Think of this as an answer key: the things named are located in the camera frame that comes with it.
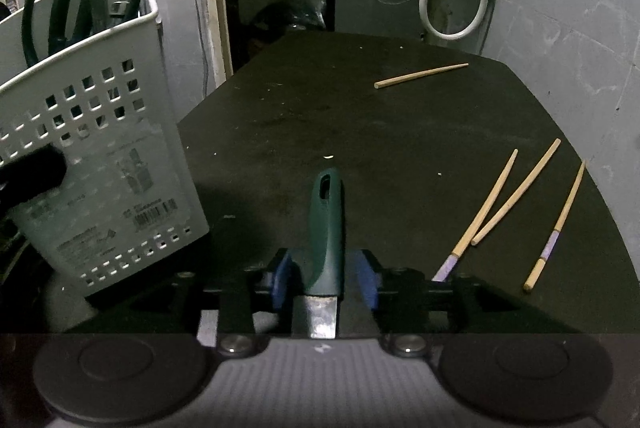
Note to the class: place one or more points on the small wooden stub piece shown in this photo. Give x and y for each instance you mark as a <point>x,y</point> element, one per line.
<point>560,218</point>

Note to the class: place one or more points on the grey perforated utensil basket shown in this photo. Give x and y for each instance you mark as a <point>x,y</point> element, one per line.
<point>150,167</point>

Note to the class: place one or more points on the plain wooden chopstick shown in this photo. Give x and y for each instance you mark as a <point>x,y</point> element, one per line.
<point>515,193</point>
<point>420,75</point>

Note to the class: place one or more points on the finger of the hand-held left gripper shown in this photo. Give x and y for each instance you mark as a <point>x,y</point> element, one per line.
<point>30,173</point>

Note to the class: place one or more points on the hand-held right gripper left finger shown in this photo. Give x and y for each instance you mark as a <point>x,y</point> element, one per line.
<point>282,280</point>

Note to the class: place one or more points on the black plastic floor bag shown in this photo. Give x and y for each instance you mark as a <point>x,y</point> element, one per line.
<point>295,12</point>

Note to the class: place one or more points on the purple-banded wooden chopstick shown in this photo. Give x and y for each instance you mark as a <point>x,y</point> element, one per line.
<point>480,213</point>

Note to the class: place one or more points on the grey metal cabinet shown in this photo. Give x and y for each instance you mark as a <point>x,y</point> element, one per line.
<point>360,12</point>

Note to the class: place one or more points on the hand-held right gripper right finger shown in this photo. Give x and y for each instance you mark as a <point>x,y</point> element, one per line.
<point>367,280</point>

